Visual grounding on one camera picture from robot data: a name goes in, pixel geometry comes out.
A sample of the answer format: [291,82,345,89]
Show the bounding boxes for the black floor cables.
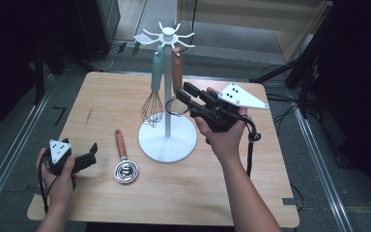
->
[265,92,301,136]

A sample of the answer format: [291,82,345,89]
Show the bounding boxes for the black tripod stand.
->
[249,32,323,120]

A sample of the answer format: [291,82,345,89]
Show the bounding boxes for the steel whisk teal handle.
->
[140,44,165,129]

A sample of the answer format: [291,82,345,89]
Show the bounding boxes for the metal floor rail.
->
[0,91,53,220]
[288,93,355,232]

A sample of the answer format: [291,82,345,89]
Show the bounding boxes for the left hand-held gripper black cable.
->
[38,158,61,216]

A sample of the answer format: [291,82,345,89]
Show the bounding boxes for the right hand-held gripper black cable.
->
[238,114,263,179]

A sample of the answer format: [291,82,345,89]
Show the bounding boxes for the white floor cable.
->
[90,44,119,73]

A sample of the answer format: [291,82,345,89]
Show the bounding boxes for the thin black hanging cable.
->
[180,0,199,54]

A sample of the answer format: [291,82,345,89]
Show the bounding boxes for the small mesh strainer wooden handle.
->
[165,46,189,118]

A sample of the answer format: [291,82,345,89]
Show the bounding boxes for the white utensil rack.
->
[137,21,198,164]

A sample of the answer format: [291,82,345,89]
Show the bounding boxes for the hand-held gripper black cable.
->
[238,114,263,179]
[38,158,61,216]

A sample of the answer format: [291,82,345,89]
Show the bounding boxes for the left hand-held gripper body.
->
[42,139,99,177]

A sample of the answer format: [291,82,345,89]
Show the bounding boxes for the person's right hand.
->
[194,86,249,164]

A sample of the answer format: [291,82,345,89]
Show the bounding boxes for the white paper tag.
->
[132,33,153,46]

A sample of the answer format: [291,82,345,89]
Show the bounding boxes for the person's left hand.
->
[36,148,77,211]

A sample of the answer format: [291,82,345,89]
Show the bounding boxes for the dark cabinet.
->
[73,0,122,62]

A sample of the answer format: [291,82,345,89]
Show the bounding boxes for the round steel utensil wooden handle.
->
[113,129,140,186]

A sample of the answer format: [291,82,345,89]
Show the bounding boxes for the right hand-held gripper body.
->
[188,82,271,133]

